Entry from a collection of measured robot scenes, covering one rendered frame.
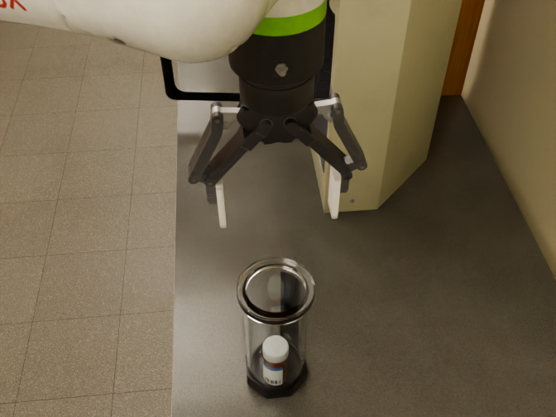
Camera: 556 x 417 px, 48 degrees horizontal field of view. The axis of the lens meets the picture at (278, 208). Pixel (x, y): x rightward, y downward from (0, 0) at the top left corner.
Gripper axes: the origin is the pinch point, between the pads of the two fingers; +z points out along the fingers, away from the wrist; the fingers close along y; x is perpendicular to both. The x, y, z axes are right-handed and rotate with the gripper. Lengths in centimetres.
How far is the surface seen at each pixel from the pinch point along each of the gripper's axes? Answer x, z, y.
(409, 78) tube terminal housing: -36.6, 8.3, -26.8
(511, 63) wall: -57, 21, -56
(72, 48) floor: -261, 132, 87
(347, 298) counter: -12.5, 37.8, -13.5
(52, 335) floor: -74, 131, 71
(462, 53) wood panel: -71, 26, -51
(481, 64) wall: -70, 30, -56
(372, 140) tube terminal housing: -33.8, 19.4, -20.9
